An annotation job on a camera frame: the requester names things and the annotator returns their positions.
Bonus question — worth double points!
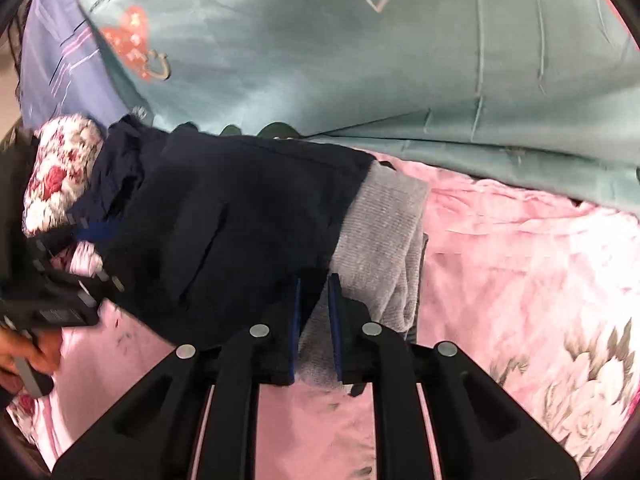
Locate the left hand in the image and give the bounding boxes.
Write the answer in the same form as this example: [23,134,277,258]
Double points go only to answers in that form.
[0,328,63,394]

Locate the dark navy pants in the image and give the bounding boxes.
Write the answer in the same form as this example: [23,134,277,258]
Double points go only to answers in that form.
[102,123,431,391]

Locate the red floral quilted pillow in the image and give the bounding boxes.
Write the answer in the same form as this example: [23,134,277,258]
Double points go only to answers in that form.
[22,112,106,239]

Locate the folded navy shorts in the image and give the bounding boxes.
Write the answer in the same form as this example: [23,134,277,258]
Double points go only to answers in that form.
[68,115,169,226]

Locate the blue striped pillow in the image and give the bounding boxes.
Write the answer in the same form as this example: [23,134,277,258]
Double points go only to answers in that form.
[18,0,128,129]

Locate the pink floral bed sheet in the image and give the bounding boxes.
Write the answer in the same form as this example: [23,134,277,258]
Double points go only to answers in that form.
[9,154,639,479]

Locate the teal heart print blanket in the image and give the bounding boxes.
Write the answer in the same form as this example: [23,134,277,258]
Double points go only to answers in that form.
[79,0,639,213]

